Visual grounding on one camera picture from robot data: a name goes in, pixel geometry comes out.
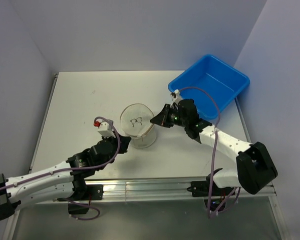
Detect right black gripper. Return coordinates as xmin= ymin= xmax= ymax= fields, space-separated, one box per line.
xmin=151 ymin=103 xmax=188 ymax=128

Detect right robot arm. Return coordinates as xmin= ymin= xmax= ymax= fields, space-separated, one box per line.
xmin=150 ymin=99 xmax=278 ymax=196

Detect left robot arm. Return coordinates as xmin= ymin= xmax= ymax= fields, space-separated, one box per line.
xmin=0 ymin=136 xmax=131 ymax=221

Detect blue plastic bin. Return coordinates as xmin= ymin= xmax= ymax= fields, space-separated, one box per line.
xmin=168 ymin=54 xmax=250 ymax=120

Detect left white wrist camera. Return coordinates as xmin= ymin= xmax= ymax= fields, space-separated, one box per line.
xmin=94 ymin=120 xmax=115 ymax=138

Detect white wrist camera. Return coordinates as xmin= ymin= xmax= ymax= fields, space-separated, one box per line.
xmin=170 ymin=89 xmax=183 ymax=107
xmin=94 ymin=120 xmax=115 ymax=138

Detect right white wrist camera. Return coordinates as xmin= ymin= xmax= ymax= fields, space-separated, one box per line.
xmin=170 ymin=89 xmax=183 ymax=107

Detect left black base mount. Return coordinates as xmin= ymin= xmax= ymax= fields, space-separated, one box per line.
xmin=57 ymin=182 xmax=103 ymax=221

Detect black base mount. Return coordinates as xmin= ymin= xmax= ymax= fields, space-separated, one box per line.
xmin=57 ymin=182 xmax=103 ymax=221
xmin=186 ymin=180 xmax=234 ymax=197

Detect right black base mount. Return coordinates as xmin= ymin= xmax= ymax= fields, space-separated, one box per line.
xmin=186 ymin=180 xmax=234 ymax=197

